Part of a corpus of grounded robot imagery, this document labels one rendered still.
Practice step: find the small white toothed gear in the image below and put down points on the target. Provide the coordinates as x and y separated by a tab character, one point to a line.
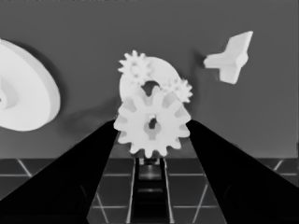
169	133
127	70
186	90

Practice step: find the large thick white disc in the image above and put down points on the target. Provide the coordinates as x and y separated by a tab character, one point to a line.
28	93

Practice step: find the small white T-shaped piece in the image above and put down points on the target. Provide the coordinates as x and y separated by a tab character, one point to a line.
232	62

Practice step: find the white round carrier with pins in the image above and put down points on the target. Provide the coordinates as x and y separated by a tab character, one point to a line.
163	68

